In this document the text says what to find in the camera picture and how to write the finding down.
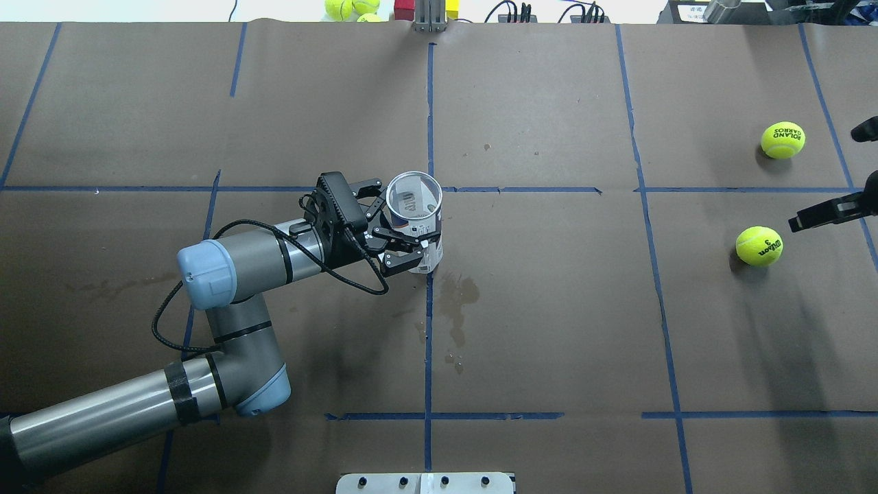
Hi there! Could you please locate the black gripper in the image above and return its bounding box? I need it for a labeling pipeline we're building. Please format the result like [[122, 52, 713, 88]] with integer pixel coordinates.
[[311, 172, 441, 277]]

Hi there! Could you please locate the Wilson tennis ball can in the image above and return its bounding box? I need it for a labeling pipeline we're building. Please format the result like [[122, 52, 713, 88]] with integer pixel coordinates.
[[385, 171, 443, 237]]

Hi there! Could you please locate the yellow Roland Garros tennis ball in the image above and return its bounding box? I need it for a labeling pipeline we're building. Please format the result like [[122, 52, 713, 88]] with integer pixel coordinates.
[[760, 121, 807, 160]]

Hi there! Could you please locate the yellow Wilson tennis ball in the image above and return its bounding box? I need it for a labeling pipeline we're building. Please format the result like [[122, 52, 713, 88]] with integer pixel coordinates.
[[735, 226, 784, 267]]

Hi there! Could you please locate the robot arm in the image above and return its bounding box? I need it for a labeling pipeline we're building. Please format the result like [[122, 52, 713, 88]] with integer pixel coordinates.
[[2, 172, 443, 493]]

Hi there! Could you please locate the yellow tennis ball on desk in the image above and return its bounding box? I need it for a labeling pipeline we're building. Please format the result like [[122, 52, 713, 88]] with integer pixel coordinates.
[[324, 0, 353, 22]]

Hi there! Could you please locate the steel cup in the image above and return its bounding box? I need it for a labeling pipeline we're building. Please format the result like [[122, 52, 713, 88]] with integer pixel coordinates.
[[703, 0, 742, 25]]

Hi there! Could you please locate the red block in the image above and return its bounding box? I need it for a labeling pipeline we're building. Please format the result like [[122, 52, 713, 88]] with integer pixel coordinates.
[[393, 0, 415, 21]]

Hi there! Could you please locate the yellow block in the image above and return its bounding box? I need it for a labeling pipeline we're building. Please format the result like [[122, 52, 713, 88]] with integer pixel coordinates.
[[445, 0, 460, 19]]

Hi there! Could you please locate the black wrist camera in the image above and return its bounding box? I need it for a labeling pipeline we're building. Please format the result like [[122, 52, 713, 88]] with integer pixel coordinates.
[[316, 172, 368, 238]]

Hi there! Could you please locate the aluminium frame post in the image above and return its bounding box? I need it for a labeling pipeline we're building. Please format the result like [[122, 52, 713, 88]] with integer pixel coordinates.
[[412, 0, 448, 32]]

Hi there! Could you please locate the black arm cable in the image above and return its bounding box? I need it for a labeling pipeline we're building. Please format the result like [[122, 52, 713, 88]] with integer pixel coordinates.
[[151, 196, 390, 354]]

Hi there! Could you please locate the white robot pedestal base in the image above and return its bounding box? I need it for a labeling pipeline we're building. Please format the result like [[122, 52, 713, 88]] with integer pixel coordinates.
[[335, 471, 517, 493]]

